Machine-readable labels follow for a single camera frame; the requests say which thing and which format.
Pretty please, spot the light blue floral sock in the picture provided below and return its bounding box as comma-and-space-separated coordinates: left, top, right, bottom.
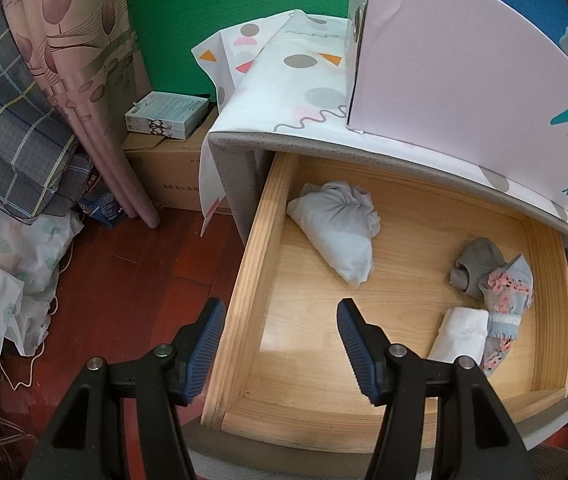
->
478, 255, 536, 380

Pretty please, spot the white sock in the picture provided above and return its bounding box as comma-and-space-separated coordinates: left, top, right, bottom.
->
426, 306, 491, 364

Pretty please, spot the pink leaf print curtain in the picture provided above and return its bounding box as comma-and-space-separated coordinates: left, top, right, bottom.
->
1, 0, 163, 229

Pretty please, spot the grey plaid cloth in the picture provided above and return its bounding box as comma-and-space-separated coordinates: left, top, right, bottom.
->
0, 0, 94, 222

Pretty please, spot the grey knit sock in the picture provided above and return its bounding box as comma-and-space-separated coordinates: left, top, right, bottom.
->
448, 237, 508, 292

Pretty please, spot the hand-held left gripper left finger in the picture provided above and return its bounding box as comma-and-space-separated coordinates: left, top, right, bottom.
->
26, 297, 227, 480

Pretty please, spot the brown cardboard box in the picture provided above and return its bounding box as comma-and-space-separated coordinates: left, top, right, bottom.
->
122, 105, 235, 214

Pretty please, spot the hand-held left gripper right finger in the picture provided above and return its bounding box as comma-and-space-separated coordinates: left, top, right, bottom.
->
337, 298, 544, 480

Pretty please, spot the pale pink cardboard box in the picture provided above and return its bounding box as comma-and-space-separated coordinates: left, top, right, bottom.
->
346, 0, 568, 219

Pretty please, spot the white patterned cover cloth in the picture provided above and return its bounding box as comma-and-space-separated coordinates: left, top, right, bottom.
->
191, 9, 568, 237

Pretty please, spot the wooden drawer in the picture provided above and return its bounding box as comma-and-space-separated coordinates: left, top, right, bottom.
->
184, 152, 568, 480

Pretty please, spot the white cable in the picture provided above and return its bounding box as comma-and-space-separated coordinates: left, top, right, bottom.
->
0, 245, 76, 392

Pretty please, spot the blue packet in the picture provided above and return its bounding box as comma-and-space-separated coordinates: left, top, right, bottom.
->
77, 174, 128, 231

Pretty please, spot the white floral plastic sheet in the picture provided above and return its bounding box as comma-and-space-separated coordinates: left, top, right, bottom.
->
0, 184, 86, 359

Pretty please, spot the small white box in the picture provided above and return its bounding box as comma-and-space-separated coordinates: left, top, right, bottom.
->
124, 91, 210, 140

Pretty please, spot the light grey cloth bundle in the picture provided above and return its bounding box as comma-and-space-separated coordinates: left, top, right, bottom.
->
286, 181, 383, 289

